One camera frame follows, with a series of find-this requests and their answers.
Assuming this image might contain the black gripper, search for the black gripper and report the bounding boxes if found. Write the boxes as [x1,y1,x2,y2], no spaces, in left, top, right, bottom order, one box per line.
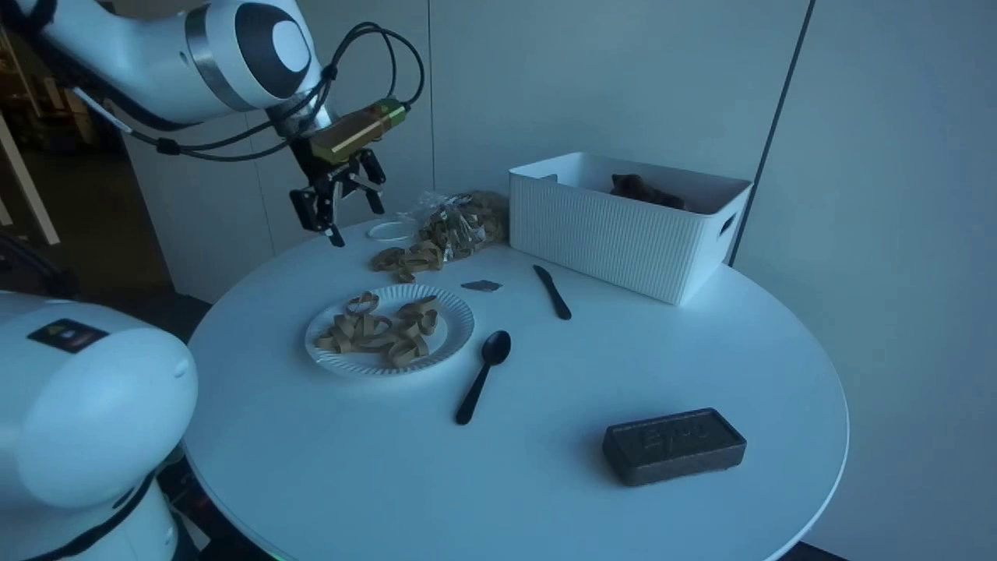
[286,143,389,249]

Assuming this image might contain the tan rubber bands pile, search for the tan rubber bands pile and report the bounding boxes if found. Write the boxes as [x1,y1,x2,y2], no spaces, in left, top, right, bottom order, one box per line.
[311,289,444,367]

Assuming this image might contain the black plastic spoon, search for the black plastic spoon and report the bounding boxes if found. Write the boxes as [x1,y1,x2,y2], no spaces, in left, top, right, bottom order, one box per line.
[453,327,515,425]

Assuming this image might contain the white paper plate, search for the white paper plate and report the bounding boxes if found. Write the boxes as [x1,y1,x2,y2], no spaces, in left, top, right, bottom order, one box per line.
[302,284,475,379]

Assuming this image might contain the black plastic knife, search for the black plastic knife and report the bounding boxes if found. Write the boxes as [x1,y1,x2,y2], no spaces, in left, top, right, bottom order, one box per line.
[529,260,572,324]

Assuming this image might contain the white plastic bin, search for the white plastic bin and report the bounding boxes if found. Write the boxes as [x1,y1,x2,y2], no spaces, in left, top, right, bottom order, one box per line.
[507,149,754,309]

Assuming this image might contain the dark items inside bin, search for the dark items inside bin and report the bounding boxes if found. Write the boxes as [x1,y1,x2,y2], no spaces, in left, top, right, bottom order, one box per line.
[604,172,694,214]

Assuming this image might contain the black whiteboard eraser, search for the black whiteboard eraser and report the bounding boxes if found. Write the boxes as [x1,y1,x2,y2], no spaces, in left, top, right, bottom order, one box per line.
[597,404,748,489]

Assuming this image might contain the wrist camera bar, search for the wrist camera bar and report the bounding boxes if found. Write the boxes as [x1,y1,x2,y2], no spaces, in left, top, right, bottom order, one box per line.
[307,99,412,168]

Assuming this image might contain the black cable bundle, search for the black cable bundle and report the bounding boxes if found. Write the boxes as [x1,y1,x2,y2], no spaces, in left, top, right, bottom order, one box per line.
[71,18,431,165]

